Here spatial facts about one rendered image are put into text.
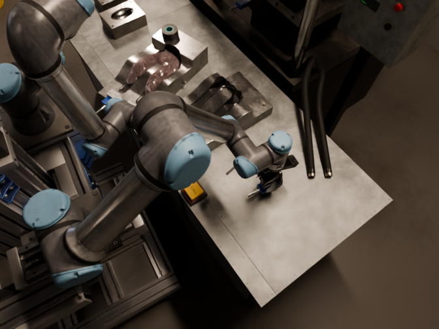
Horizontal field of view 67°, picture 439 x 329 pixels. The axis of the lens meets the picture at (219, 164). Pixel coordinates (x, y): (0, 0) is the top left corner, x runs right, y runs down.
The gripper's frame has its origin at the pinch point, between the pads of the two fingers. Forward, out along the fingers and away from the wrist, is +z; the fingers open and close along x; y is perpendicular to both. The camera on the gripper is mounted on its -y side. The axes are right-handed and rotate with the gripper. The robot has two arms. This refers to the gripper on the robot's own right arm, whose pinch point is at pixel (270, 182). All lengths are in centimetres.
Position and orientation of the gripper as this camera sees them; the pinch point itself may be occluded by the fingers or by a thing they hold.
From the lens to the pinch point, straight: 136.9
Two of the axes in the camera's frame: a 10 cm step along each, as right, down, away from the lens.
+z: -0.1, 4.6, 8.9
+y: -8.7, 4.4, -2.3
